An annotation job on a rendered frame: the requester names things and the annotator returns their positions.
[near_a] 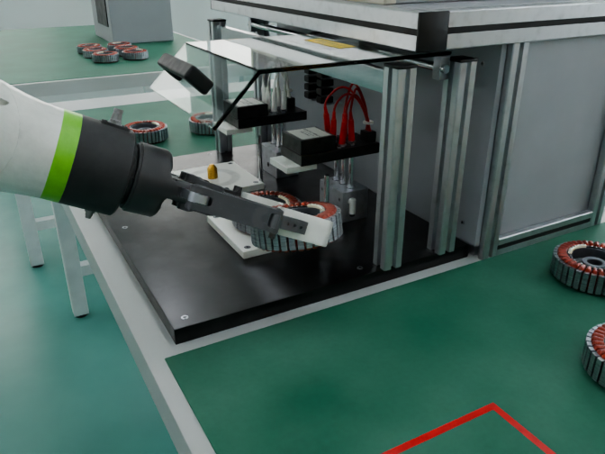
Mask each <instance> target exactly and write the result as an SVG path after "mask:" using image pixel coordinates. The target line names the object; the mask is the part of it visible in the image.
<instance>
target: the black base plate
mask: <svg viewBox="0 0 605 454"><path fill-rule="evenodd" d="M230 161H234V162H235V163H237V164H238V165H240V166H241V167H242V168H244V169H246V170H247V172H249V173H250V174H252V175H253V176H254V177H256V178H258V153H257V144H252V145H246V146H240V147H235V148H232V151H225V152H222V153H220V152H219V151H218V150H212V151H206V152H200V153H195V154H189V155H183V156H177V157H173V169H172V171H176V170H181V169H187V168H197V167H202V166H208V165H210V164H219V163H224V162H230ZM326 174H328V175H330V177H334V169H333V168H330V167H328V166H326V165H325V164H323V163H320V164H317V169H312V170H307V171H303V172H299V174H298V175H295V176H289V177H281V178H275V177H273V176H272V175H270V174H269V173H267V172H266V171H265V170H264V169H263V183H265V184H266V186H265V187H264V189H260V190H255V191H250V192H246V193H251V192H254V193H255V192H257V191H258V192H260V191H264V192H266V191H267V190H268V191H269V194H270V191H279V192H284V193H287V194H290V195H293V196H294V197H297V198H298V199H300V201H301V202H303V201H306V202H307V203H308V202H309V201H313V202H315V201H318V202H319V201H320V180H321V179H323V178H324V175H326ZM376 197H377V193H375V192H374V191H372V190H370V189H368V196H367V214H366V217H365V218H361V219H357V220H354V221H349V222H343V223H342V227H343V234H342V235H341V236H340V237H339V238H337V239H336V240H335V241H333V242H332V243H330V244H328V245H327V247H318V248H317V249H313V248H311V249H310V250H306V249H304V250H303V251H299V250H298V248H297V251H296V252H291V251H289V252H283V251H282V252H277V251H276V252H270V253H266V254H262V255H258V256H255V257H251V258H247V259H244V258H242V257H241V256H240V254H239V253H238V252H237V251H236V250H235V249H233V248H232V247H231V245H230V244H229V243H228V242H227V241H226V240H224V239H223V238H222V236H221V235H220V234H219V233H218V232H217V231H216V230H214V229H213V227H212V226H211V225H210V224H209V223H208V222H207V216H208V215H205V214H202V213H198V212H194V211H192V212H187V211H184V210H181V209H178V208H177V206H175V205H172V200H171V199H168V198H167V199H166V200H165V201H164V202H163V203H162V206H161V208H160V209H159V211H158V212H157V213H156V214H155V215H154V216H150V217H148V216H145V215H141V214H137V213H131V212H126V211H123V210H122V209H121V207H120V206H119V207H118V209H117V210H116V212H115V213H113V214H111V215H107V214H103V213H98V214H99V216H100V218H101V219H102V221H103V223H104V225H105V227H106V229H107V230H108V232H109V233H110V234H111V236H112V238H113V240H114V242H115V243H116V245H117V247H118V248H119V250H120V252H121V253H122V255H123V257H124V258H125V260H126V262H127V263H128V265H129V267H130V268H131V271H132V272H133V274H134V276H135V277H136V278H137V280H138V281H139V283H140V285H141V287H142V289H143V291H144V292H145V294H146V296H147V297H148V299H149V300H150V302H151V304H152V305H153V307H154V309H155V310H156V312H157V314H158V316H159V318H160V319H161V321H162V322H163V324H164V325H165V327H166V329H167V331H168V333H169V334H170V336H171V338H172V339H173V341H174V343H175V344H176V345H177V344H180V343H183V342H187V341H191V340H195V339H198V338H201V337H204V336H207V335H210V334H213V333H216V332H219V331H225V330H228V329H230V328H234V327H237V326H240V325H243V324H246V323H249V322H254V321H257V320H260V319H264V318H267V317H269V316H273V315H276V314H279V313H284V312H287V311H291V310H293V309H296V308H300V307H303V306H305V305H308V304H314V303H317V302H320V301H323V300H326V299H330V298H332V297H335V296H339V295H344V294H347V293H350V292H353V291H356V290H359V289H362V288H365V287H369V286H373V285H377V284H380V283H383V282H386V281H389V280H392V279H395V278H398V277H403V276H407V275H409V274H412V273H416V272H419V271H421V270H425V269H428V268H434V267H436V266H439V265H443V264H446V263H448V262H451V261H455V260H458V259H463V258H466V257H467V256H468V250H469V244H467V243H465V242H464V241H461V240H459V239H458V238H457V237H456V241H455V248H454V251H451V252H448V251H446V252H445V254H442V255H438V254H437V253H435V250H430V249H428V248H427V244H428V235H429V222H427V221H425V220H424V219H422V218H420V217H419V216H417V215H416V214H414V213H411V212H409V211H407V210H406V209H405V220H404V232H403V243H402V264H401V266H400V267H398V268H395V267H393V266H391V269H390V270H387V271H383V270H382V269H381V268H380V265H378V266H377V265H376V264H374V263H373V259H374V243H375V213H376Z"/></svg>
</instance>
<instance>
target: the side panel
mask: <svg viewBox="0 0 605 454"><path fill-rule="evenodd" d="M604 205H605V35H598V36H588V37H579V38H569V39H559V40H550V41H532V42H522V43H512V44H508V46H507V53H506V59H505V66H504V72H503V79H502V85H501V97H500V103H499V110H498V116H497V123H496V129H495V135H494V142H493V148H492V160H491V166H490V173H489V179H488V186H487V193H486V199H485V206H484V212H483V224H482V230H481V237H480V243H479V246H476V247H474V246H472V245H471V246H470V252H469V253H470V254H472V255H473V256H475V255H478V257H477V258H478V259H480V260H483V259H488V256H489V257H490V258H491V257H494V256H497V255H500V254H503V253H506V252H509V251H512V250H517V249H520V248H523V247H526V246H529V245H532V244H535V243H538V242H541V241H546V240H549V239H553V238H555V237H558V236H561V235H564V234H567V233H570V232H575V231H579V230H581V229H584V228H587V227H591V226H593V225H594V224H595V225H596V224H599V223H600V221H601V217H602V214H603V209H604Z"/></svg>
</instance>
